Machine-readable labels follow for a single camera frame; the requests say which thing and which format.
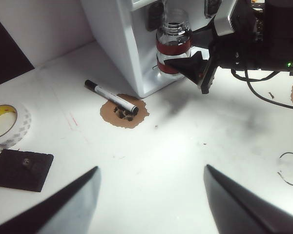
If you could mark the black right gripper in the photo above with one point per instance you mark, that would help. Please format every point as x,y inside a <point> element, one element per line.
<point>246,53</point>

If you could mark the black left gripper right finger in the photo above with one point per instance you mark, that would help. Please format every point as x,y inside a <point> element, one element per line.
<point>246,209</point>

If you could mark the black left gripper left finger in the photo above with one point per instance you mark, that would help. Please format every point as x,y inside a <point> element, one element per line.
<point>61,209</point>

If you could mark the clear bottle with red bands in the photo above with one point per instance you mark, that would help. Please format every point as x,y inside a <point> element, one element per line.
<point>172,48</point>

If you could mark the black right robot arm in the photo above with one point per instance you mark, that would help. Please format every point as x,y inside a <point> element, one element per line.
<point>283,19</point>

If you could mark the grey dispenser lever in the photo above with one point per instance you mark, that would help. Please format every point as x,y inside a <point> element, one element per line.
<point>211,8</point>
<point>153,17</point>

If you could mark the white water dispenser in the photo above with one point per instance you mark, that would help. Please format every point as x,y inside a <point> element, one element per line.
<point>117,36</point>

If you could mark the small bolt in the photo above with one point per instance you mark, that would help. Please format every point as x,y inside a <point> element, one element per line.
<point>27,162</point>

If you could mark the black square foam pad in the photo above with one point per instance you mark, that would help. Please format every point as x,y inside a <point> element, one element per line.
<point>9,175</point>

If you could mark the white tape roll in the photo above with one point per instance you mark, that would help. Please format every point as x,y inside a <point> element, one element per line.
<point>22,126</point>

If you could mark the small black scrap pile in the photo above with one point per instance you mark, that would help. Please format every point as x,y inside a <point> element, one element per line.
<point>124,114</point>

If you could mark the black and white marker pen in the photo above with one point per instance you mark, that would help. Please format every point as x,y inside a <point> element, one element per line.
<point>107,93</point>

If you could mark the white backdrop board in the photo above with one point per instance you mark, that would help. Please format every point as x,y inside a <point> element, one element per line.
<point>51,22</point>

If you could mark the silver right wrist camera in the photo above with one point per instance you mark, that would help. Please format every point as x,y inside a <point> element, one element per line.
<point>224,22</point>

